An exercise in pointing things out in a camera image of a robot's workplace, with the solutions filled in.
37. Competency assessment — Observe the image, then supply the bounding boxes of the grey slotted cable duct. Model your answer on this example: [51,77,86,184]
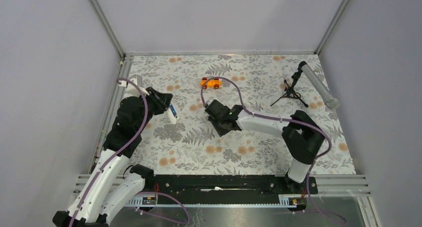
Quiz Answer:
[124,195,298,209]

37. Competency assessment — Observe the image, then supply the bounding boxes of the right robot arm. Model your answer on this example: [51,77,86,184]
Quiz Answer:
[205,99,325,193]

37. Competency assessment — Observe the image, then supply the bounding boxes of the orange toy car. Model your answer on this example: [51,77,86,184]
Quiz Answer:
[200,77,222,89]

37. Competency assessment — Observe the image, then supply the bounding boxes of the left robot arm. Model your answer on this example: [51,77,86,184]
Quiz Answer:
[52,87,173,227]

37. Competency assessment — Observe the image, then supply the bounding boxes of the white remote control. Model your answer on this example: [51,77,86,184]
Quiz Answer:
[166,104,179,124]

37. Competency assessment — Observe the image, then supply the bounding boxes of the floral table mat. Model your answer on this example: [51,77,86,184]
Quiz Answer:
[129,55,356,175]

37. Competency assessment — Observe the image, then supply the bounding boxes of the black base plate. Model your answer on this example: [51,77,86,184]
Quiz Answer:
[142,175,318,200]

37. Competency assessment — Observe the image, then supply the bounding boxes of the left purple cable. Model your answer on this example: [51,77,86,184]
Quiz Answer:
[67,78,191,227]

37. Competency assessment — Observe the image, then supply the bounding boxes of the black tripod mic stand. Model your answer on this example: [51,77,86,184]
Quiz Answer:
[270,68,309,108]

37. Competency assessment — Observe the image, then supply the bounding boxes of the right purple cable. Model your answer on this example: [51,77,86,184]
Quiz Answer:
[200,76,348,226]

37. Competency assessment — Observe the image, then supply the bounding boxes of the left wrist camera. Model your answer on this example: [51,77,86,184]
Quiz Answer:
[120,75,149,97]

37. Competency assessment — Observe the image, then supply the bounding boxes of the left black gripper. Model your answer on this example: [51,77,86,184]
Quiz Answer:
[136,86,173,132]

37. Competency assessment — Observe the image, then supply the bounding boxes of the aluminium frame rails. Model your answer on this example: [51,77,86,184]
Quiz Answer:
[88,0,381,227]

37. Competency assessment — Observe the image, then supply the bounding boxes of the silver microphone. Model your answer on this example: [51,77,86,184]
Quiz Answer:
[298,61,340,110]

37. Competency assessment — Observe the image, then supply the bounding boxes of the purple cable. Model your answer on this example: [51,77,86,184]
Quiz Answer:
[67,78,191,227]
[200,76,348,226]

